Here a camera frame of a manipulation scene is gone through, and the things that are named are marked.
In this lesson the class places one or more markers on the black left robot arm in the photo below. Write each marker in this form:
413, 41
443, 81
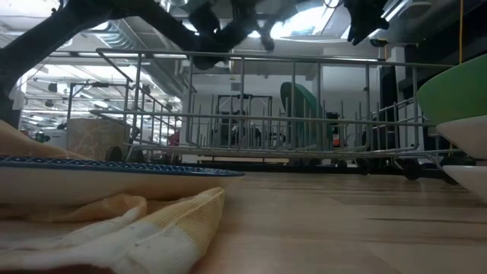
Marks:
114, 11

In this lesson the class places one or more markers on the blue patterned plate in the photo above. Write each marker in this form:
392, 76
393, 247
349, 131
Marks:
95, 182

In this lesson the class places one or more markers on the black upright post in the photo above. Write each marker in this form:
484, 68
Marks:
389, 106

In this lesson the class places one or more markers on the grey mug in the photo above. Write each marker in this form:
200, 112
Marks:
95, 139

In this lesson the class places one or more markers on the yellow checked cloth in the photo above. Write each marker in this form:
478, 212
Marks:
152, 236

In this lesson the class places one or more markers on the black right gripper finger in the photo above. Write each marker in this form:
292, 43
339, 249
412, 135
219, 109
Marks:
355, 35
376, 29

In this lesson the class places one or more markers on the light green plate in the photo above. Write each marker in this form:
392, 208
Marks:
456, 95

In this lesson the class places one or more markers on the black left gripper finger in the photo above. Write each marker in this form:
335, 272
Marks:
267, 38
209, 53

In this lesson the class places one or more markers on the teal plate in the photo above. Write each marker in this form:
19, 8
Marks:
304, 106

